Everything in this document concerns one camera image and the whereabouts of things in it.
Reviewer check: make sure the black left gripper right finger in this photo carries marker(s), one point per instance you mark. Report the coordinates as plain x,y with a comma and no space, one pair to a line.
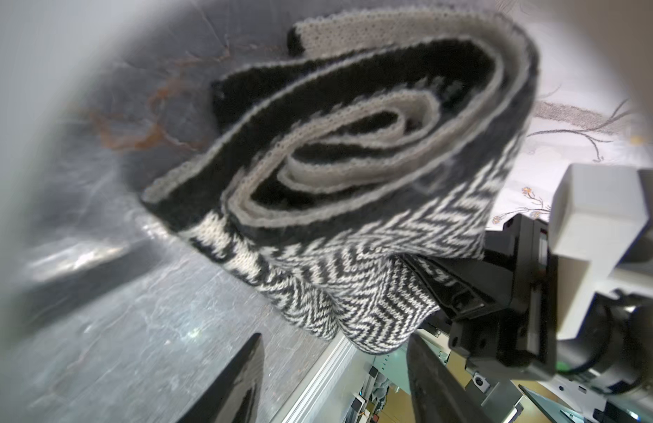
436,395

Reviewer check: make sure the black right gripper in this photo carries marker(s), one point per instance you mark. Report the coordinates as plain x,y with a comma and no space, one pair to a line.
500,310

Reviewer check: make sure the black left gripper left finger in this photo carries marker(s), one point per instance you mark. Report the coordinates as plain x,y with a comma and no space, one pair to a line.
235,394

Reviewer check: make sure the black white knitted scarf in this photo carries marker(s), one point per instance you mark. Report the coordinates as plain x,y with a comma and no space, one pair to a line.
384,138

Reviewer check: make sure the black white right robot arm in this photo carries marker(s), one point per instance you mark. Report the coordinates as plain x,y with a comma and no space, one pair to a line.
612,355

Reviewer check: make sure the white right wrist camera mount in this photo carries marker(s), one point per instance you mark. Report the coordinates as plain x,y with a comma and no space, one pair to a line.
601,230

